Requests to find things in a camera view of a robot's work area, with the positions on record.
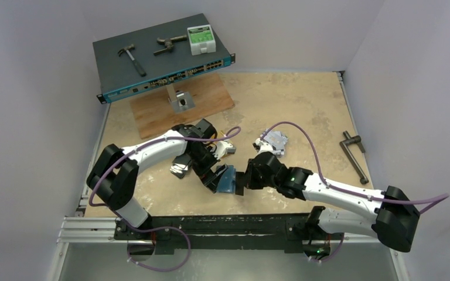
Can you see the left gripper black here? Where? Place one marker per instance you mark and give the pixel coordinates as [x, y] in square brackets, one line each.
[210, 180]

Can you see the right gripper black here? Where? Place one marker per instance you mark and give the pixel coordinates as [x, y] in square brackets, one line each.
[248, 175]

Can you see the blue card holder wallet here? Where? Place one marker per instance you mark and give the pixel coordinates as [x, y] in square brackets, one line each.
[227, 181]

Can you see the black credit card stack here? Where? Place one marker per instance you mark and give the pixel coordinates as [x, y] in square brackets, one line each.
[180, 166]

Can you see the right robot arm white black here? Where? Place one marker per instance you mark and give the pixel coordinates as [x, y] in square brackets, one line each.
[387, 215]

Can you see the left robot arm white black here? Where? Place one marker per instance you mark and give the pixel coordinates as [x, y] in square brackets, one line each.
[114, 175]

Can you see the wooden board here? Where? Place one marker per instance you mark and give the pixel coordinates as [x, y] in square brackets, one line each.
[154, 115]

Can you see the white green electrical module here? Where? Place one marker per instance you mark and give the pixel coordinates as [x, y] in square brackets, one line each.
[201, 39]

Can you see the small hammer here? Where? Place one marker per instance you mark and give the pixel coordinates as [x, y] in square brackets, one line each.
[137, 66]

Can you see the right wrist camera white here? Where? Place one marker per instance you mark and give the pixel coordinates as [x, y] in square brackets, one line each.
[262, 146]

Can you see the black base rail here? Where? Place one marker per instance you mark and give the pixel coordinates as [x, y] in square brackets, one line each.
[290, 233]

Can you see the metal stand bracket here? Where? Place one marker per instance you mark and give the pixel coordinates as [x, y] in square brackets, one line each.
[180, 101]

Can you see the metal door lever handle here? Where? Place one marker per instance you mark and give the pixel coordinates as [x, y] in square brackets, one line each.
[345, 146]

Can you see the network switch grey teal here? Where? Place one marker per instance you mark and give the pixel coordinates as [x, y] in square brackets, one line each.
[119, 79]

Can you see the aluminium frame rail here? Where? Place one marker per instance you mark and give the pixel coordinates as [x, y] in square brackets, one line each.
[87, 250]

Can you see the bronze door handle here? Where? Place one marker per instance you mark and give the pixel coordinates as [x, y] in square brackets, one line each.
[169, 44]

